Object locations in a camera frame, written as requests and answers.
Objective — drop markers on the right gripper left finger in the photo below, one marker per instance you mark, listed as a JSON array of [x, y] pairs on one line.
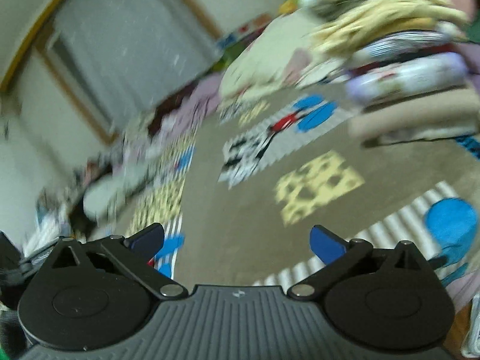
[[130, 257]]

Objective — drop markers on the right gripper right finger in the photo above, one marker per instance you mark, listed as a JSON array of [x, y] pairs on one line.
[[340, 258]]

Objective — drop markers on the grey green puffer jacket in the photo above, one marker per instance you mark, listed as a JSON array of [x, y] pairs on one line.
[[104, 199]]

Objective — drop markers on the purple crumpled bedding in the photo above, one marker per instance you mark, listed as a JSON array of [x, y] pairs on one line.
[[184, 110]]

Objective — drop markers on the cream yellow quilt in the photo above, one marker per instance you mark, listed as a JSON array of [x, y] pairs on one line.
[[282, 56]]

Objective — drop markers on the grey star curtain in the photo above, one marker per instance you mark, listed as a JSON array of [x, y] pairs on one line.
[[133, 54]]

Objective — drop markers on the colourful alphabet play fence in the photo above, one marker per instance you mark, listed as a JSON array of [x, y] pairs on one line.
[[246, 33]]

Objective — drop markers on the yellow plush toy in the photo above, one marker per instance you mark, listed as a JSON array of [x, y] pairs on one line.
[[288, 7]]

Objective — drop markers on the wooden window frame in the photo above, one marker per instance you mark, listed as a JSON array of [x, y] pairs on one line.
[[30, 23]]

